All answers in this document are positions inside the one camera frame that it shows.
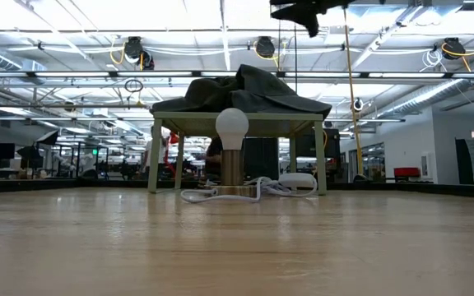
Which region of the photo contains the dark grey baseball cap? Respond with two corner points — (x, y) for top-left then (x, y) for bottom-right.
(235, 63), (304, 104)
(185, 76), (240, 113)

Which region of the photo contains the green perforated metal stand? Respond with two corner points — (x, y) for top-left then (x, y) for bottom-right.
(147, 110), (328, 196)

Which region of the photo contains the black equipment box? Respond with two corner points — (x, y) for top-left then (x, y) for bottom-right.
(295, 128), (341, 160)

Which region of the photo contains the white light bulb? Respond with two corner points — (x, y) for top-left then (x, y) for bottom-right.
(215, 107), (250, 151)

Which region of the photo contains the black cabinet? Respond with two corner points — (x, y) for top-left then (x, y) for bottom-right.
(243, 137), (280, 181)

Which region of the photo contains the person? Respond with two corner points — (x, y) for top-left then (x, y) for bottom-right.
(203, 136), (224, 182)
(141, 125), (172, 182)

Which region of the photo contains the long ceiling light bar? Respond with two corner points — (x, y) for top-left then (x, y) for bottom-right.
(0, 70), (474, 80)

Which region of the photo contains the red crate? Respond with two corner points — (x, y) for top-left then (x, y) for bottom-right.
(393, 166), (421, 179)

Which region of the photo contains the black studio light shade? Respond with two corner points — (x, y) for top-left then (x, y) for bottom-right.
(16, 130), (60, 169)

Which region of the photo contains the black hanging cable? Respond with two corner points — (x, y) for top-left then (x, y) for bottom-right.
(293, 22), (299, 83)

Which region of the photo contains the black ceiling cable reel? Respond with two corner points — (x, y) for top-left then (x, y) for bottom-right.
(123, 35), (156, 71)
(254, 35), (277, 59)
(442, 36), (467, 61)

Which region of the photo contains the yellow extension cord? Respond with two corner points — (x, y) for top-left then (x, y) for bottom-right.
(341, 6), (365, 176)

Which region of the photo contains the white lamp cable switch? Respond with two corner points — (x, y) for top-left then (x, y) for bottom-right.
(277, 172), (318, 190)

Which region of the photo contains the yellow reel cord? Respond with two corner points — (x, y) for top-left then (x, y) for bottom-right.
(440, 35), (474, 109)

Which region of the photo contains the red hose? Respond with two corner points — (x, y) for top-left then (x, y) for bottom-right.
(163, 131), (180, 177)

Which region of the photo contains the black wire loop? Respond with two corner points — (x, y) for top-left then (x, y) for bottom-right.
(123, 78), (144, 94)

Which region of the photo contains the white lamp cable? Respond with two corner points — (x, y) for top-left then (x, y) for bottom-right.
(179, 175), (318, 205)

